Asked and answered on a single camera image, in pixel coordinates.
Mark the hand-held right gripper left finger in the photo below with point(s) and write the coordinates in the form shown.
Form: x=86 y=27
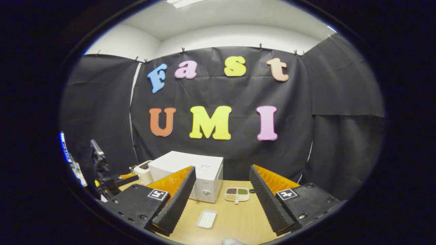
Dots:
x=177 y=204

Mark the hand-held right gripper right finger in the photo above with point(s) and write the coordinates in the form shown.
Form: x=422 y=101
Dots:
x=269 y=204

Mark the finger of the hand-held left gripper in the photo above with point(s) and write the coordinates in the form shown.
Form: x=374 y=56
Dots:
x=127 y=179

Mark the white microwave oven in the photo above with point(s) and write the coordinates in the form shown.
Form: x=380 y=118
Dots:
x=207 y=170

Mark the white toaster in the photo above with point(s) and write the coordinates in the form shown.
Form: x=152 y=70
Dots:
x=143 y=173

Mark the small white rectangular tray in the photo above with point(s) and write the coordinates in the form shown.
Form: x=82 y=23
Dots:
x=206 y=218

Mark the white divided dish of grains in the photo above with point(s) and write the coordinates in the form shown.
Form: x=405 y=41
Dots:
x=236 y=194

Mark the computer monitor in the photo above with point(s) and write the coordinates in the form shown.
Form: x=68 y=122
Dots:
x=65 y=148

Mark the black backdrop cloth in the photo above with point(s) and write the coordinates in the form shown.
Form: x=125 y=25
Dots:
x=211 y=95

